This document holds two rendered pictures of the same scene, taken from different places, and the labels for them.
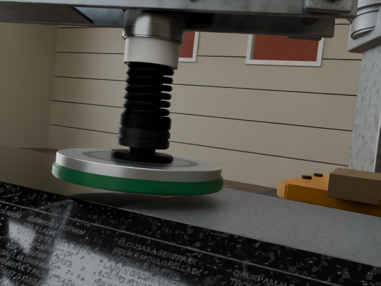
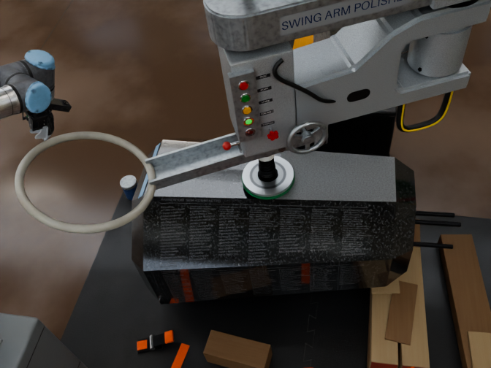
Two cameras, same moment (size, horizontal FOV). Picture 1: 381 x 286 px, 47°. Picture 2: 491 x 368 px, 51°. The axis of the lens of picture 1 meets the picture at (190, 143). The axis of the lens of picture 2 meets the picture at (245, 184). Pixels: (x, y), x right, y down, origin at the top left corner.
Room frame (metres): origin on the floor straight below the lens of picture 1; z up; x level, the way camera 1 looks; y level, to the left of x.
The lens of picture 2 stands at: (-0.72, 0.44, 2.48)
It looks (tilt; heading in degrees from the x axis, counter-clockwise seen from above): 51 degrees down; 348
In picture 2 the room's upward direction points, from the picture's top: 10 degrees counter-clockwise
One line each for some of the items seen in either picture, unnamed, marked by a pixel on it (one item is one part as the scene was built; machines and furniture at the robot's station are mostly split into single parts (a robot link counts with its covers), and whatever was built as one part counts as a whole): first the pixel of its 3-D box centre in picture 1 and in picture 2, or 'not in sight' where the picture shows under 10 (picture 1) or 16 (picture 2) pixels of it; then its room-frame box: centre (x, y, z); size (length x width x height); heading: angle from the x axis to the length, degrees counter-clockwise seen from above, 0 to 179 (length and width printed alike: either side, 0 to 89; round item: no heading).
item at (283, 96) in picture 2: not in sight; (280, 85); (0.57, -0.02, 1.30); 0.36 x 0.22 x 0.45; 85
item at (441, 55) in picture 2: not in sight; (438, 39); (0.52, -0.59, 1.32); 0.19 x 0.19 x 0.20
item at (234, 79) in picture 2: not in sight; (245, 106); (0.47, 0.14, 1.35); 0.08 x 0.03 x 0.28; 85
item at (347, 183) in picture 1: (356, 184); not in sight; (0.98, -0.37, 0.81); 0.20 x 0.10 x 0.05; 157
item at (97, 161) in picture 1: (140, 163); (267, 175); (0.58, 0.06, 0.84); 0.21 x 0.21 x 0.01
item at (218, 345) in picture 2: not in sight; (238, 353); (0.22, 0.41, 0.07); 0.30 x 0.12 x 0.12; 53
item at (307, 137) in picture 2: not in sight; (303, 131); (0.45, -0.05, 1.18); 0.15 x 0.10 x 0.15; 85
